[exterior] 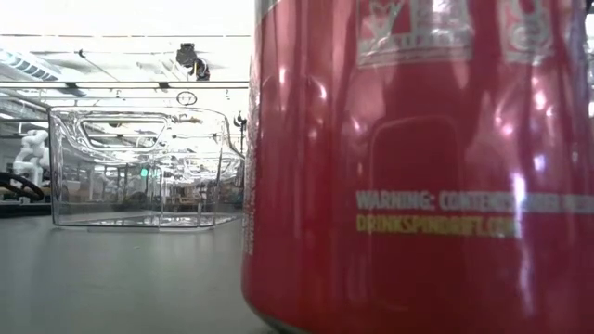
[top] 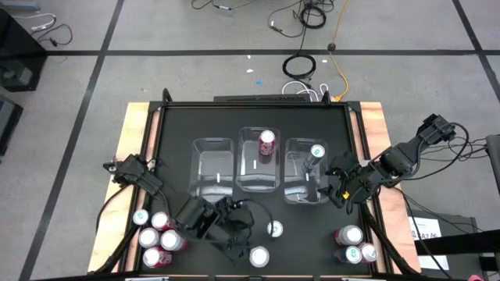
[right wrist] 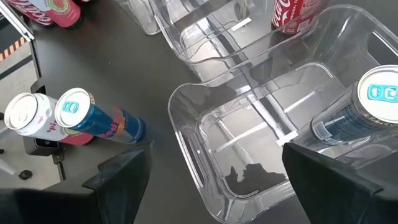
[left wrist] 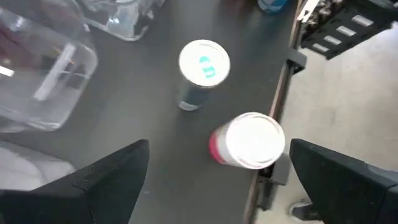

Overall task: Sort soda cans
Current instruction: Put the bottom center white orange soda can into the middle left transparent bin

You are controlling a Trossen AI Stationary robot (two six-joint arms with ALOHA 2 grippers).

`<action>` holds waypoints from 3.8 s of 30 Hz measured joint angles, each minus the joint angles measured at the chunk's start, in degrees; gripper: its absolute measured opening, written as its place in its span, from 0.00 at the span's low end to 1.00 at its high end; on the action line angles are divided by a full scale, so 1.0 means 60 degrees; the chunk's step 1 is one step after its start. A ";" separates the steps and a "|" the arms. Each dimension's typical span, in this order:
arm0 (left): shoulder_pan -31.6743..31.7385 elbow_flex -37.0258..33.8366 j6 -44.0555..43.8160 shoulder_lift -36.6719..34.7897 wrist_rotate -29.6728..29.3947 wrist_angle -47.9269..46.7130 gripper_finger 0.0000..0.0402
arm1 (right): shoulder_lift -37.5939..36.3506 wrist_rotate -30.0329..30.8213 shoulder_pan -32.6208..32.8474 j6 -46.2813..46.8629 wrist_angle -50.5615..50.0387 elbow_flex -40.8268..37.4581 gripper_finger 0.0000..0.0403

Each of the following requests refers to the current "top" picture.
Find blue silver Red Bull can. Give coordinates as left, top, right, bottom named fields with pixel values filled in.
left=132, top=208, right=151, bottom=226
left=302, top=143, right=327, bottom=171
left=266, top=220, right=284, bottom=239
left=334, top=244, right=363, bottom=265

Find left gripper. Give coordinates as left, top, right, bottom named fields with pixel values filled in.
left=210, top=198, right=255, bottom=263

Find white floor cable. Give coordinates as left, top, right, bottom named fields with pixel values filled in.
left=13, top=12, right=58, bottom=32
left=280, top=80, right=330, bottom=103

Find black floor beam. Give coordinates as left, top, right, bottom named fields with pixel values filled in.
left=413, top=229, right=500, bottom=255

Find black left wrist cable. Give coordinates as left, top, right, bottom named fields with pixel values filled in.
left=233, top=197, right=275, bottom=235

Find orange floor cable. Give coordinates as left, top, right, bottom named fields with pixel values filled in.
left=329, top=0, right=350, bottom=101

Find black coiled floor cable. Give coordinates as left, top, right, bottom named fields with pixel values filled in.
left=281, top=53, right=317, bottom=80

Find black floor case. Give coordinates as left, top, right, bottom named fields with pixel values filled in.
left=0, top=94, right=24, bottom=157

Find black cabinet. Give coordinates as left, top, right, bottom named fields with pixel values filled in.
left=0, top=7, right=48, bottom=93

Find black box with labels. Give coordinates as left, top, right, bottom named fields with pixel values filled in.
left=405, top=210, right=480, bottom=274

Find black cable with adapter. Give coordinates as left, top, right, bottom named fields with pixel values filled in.
left=190, top=0, right=235, bottom=13

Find thin black floor cable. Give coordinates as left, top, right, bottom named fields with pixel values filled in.
left=37, top=23, right=74, bottom=48

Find grey post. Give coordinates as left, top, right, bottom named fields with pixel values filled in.
left=485, top=133, right=500, bottom=196

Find black diagonal frame strut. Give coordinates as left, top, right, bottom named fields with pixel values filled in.
left=358, top=202, right=415, bottom=276
left=93, top=187, right=153, bottom=274

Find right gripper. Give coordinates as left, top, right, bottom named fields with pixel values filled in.
left=319, top=151, right=382, bottom=208

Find clear plastic bin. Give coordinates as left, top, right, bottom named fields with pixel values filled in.
left=284, top=137, right=330, bottom=205
left=236, top=126, right=282, bottom=194
left=187, top=137, right=236, bottom=204

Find black aluminium table frame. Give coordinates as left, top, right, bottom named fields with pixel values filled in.
left=132, top=88, right=391, bottom=281

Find black floor cable bundle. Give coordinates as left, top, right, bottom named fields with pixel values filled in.
left=268, top=0, right=327, bottom=39

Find white red Spindrift can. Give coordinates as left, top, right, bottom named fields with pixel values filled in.
left=248, top=245, right=270, bottom=269
left=137, top=227, right=161, bottom=249
left=159, top=229, right=189, bottom=252
left=151, top=211, right=177, bottom=232

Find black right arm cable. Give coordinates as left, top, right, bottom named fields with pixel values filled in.
left=402, top=121, right=489, bottom=183

